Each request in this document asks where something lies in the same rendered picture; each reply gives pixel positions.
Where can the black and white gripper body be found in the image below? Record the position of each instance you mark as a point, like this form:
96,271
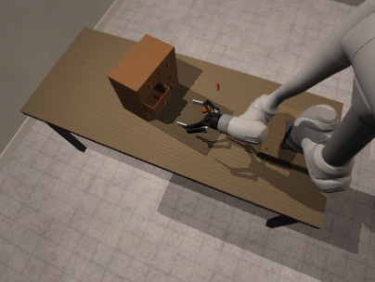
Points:
215,118

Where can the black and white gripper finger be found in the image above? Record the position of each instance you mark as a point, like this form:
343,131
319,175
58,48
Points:
197,127
204,104

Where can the small brown chest of drawers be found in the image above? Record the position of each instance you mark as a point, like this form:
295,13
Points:
134,70

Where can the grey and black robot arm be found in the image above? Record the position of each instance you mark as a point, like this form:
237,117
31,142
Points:
330,167

